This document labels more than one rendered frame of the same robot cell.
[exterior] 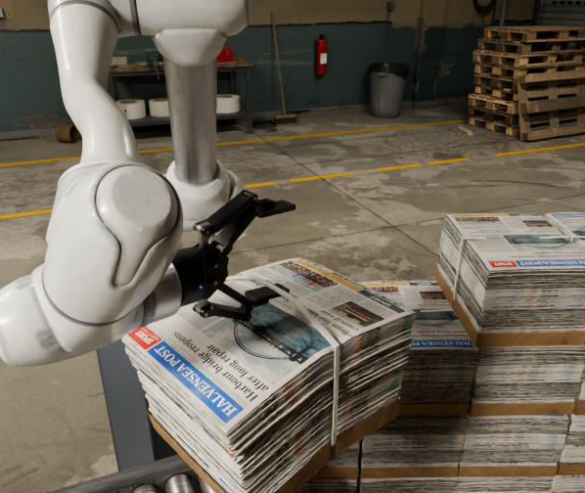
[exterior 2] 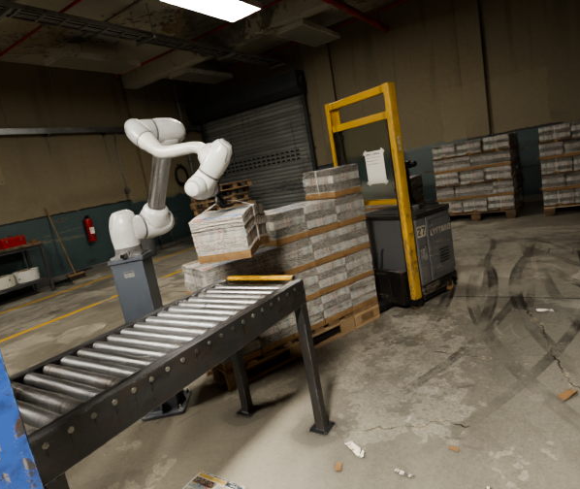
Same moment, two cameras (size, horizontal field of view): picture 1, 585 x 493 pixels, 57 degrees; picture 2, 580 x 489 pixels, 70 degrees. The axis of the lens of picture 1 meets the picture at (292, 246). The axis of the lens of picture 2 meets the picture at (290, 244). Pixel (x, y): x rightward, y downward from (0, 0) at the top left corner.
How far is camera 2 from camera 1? 1.66 m
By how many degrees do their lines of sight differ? 35
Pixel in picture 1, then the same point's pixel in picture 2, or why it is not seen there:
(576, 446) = (322, 279)
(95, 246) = (223, 150)
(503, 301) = (279, 226)
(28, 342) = (203, 185)
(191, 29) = (172, 140)
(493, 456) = not seen: hidden behind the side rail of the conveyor
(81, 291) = (218, 164)
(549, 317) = (294, 228)
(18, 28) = not seen: outside the picture
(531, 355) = (295, 245)
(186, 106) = (163, 171)
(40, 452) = not seen: hidden behind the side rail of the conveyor
